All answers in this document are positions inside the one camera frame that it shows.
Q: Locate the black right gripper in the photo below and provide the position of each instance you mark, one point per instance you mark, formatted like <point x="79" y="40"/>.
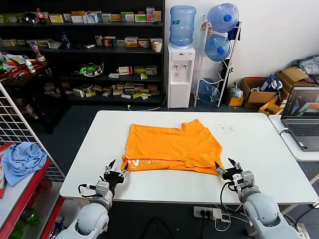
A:
<point x="230" y="174"/>

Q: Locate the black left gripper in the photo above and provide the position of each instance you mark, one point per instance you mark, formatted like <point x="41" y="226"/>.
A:
<point x="113" y="179"/>

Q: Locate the orange t-shirt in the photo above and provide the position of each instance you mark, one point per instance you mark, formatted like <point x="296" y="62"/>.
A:
<point x="169" y="147"/>

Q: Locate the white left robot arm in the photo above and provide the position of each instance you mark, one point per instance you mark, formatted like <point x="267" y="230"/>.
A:
<point x="92" y="219"/>

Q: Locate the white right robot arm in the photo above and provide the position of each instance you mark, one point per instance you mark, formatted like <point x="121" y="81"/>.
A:
<point x="264" y="211"/>

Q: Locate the grey clothes pile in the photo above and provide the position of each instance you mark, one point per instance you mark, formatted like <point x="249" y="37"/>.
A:
<point x="309" y="64"/>

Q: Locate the white power strip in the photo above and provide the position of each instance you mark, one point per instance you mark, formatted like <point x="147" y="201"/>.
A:
<point x="207" y="212"/>

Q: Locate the white side table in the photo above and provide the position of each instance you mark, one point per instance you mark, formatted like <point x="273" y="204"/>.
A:
<point x="294" y="154"/>

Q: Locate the small yellow box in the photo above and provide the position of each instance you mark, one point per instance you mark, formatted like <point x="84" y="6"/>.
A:
<point x="235" y="101"/>

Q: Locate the yellow cardboard tray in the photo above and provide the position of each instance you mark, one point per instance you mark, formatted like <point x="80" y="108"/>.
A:
<point x="270" y="109"/>

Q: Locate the open cardboard box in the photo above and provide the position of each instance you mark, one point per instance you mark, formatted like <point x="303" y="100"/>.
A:
<point x="256" y="97"/>

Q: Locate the grey laptop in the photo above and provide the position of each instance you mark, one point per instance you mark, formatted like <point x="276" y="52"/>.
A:
<point x="301" y="129"/>

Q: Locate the light blue cloth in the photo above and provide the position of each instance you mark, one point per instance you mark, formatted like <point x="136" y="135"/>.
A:
<point x="23" y="161"/>

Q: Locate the dark cluttered table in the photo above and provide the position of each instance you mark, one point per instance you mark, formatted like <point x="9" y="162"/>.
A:
<point x="49" y="99"/>

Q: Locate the red metal rack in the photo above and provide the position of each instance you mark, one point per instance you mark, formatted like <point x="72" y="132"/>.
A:
<point x="22" y="199"/>

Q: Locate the white water dispenser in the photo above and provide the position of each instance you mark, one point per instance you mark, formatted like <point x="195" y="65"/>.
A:
<point x="180" y="74"/>

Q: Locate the white metal jug rack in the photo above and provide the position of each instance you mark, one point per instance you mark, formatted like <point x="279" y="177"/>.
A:
<point x="233" y="59"/>

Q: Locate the black shelf unit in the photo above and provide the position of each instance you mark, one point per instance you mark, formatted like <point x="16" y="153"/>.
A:
<point x="109" y="58"/>

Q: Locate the large cardboard box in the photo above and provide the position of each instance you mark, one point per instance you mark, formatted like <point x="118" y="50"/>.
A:
<point x="292" y="76"/>

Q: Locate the orange yellow medicine box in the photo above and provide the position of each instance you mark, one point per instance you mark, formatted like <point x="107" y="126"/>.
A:
<point x="131" y="42"/>

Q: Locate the white paper cup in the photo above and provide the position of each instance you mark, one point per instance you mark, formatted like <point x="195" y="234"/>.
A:
<point x="157" y="47"/>

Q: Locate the white plastic bottle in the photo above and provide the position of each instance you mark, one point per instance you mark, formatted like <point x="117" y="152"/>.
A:
<point x="30" y="66"/>

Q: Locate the blue plastic bottle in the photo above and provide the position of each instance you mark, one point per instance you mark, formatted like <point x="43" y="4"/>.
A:
<point x="64" y="41"/>

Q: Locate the upright blue water jug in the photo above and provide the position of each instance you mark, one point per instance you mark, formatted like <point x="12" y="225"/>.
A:
<point x="182" y="25"/>

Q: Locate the tall colourful carton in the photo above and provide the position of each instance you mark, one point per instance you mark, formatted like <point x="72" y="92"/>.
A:
<point x="150" y="14"/>

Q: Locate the yellow green medicine box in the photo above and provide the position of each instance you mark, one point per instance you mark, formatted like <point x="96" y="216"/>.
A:
<point x="56" y="18"/>

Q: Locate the cola bottle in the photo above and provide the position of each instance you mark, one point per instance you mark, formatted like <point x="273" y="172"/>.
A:
<point x="38" y="15"/>

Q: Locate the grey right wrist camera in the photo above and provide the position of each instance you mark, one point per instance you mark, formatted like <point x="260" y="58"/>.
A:
<point x="245" y="179"/>

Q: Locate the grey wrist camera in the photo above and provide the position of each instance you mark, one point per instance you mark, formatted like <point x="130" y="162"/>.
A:
<point x="102" y="188"/>
<point x="245" y="179"/>

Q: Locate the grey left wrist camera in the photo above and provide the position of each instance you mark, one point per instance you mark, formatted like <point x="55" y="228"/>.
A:
<point x="102" y="188"/>

